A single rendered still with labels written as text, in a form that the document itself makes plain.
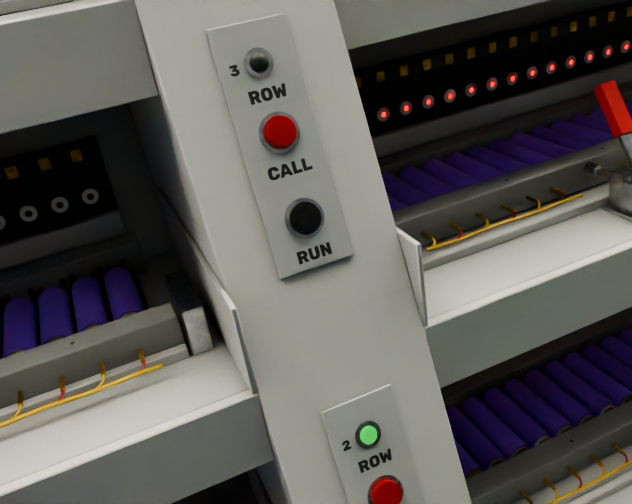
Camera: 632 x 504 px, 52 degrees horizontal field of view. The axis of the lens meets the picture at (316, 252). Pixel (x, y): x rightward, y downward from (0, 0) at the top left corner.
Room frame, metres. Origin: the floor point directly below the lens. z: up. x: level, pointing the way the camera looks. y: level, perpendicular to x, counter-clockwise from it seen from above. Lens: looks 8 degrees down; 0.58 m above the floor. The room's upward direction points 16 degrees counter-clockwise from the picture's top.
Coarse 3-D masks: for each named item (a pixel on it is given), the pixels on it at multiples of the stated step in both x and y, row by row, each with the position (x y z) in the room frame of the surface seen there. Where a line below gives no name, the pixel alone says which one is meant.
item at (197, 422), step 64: (0, 256) 0.43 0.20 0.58; (192, 256) 0.37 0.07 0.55; (192, 320) 0.34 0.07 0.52; (128, 384) 0.33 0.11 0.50; (192, 384) 0.32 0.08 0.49; (0, 448) 0.30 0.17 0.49; (64, 448) 0.29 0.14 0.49; (128, 448) 0.29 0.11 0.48; (192, 448) 0.30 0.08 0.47; (256, 448) 0.31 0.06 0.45
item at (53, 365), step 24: (144, 312) 0.35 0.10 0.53; (168, 312) 0.34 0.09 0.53; (72, 336) 0.34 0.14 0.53; (96, 336) 0.33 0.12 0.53; (120, 336) 0.33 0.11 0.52; (144, 336) 0.34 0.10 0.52; (168, 336) 0.34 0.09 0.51; (0, 360) 0.33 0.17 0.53; (24, 360) 0.32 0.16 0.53; (48, 360) 0.32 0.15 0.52; (72, 360) 0.33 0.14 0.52; (96, 360) 0.33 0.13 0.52; (120, 360) 0.33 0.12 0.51; (144, 360) 0.33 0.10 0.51; (0, 384) 0.32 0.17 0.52; (24, 384) 0.32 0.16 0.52; (48, 384) 0.32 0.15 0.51; (0, 408) 0.32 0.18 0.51; (48, 408) 0.31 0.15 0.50
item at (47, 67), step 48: (0, 0) 0.35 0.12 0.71; (48, 0) 0.34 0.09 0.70; (96, 0) 0.32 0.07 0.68; (0, 48) 0.29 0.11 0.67; (48, 48) 0.30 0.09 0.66; (96, 48) 0.30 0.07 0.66; (144, 48) 0.31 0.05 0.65; (0, 96) 0.29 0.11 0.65; (48, 96) 0.30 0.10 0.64; (96, 96) 0.31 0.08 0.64; (144, 96) 0.32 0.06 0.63
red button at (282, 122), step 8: (272, 120) 0.31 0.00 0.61; (280, 120) 0.31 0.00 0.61; (288, 120) 0.31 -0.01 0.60; (264, 128) 0.31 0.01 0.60; (272, 128) 0.31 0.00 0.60; (280, 128) 0.31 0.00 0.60; (288, 128) 0.31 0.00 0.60; (264, 136) 0.31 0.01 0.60; (272, 136) 0.31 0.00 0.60; (280, 136) 0.31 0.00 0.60; (288, 136) 0.31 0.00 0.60; (272, 144) 0.31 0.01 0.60; (280, 144) 0.31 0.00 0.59; (288, 144) 0.31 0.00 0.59
